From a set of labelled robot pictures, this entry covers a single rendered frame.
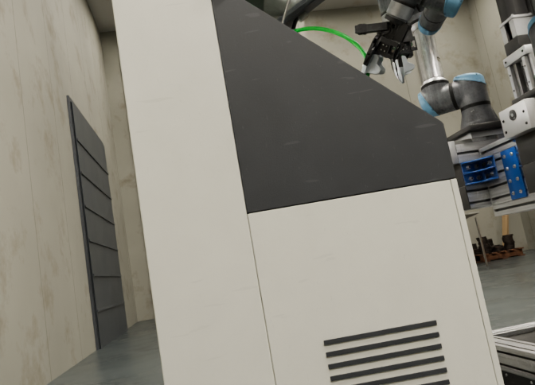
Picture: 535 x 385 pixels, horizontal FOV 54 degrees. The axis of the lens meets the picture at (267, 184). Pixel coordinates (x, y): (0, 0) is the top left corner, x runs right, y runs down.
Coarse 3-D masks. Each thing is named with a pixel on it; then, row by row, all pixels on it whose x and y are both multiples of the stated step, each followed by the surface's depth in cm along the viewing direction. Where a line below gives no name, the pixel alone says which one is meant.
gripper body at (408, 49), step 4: (408, 24) 185; (408, 32) 185; (408, 36) 184; (404, 40) 182; (408, 40) 182; (412, 40) 182; (404, 44) 183; (408, 44) 183; (404, 48) 183; (408, 48) 183; (412, 48) 182; (416, 48) 182; (404, 52) 183; (408, 52) 183; (412, 52) 184; (408, 56) 187; (392, 60) 186
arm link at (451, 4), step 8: (424, 0) 154; (432, 0) 154; (440, 0) 153; (448, 0) 152; (456, 0) 152; (424, 8) 163; (432, 8) 156; (440, 8) 154; (448, 8) 153; (456, 8) 152; (432, 16) 160; (440, 16) 158; (448, 16) 156
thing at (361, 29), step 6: (360, 24) 166; (366, 24) 164; (372, 24) 163; (378, 24) 162; (384, 24) 161; (354, 30) 166; (360, 30) 165; (366, 30) 164; (372, 30) 163; (378, 30) 162; (384, 30) 163
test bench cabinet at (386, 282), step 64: (384, 192) 141; (448, 192) 142; (256, 256) 138; (320, 256) 138; (384, 256) 139; (448, 256) 139; (320, 320) 136; (384, 320) 136; (448, 320) 136; (320, 384) 133; (384, 384) 133; (448, 384) 134
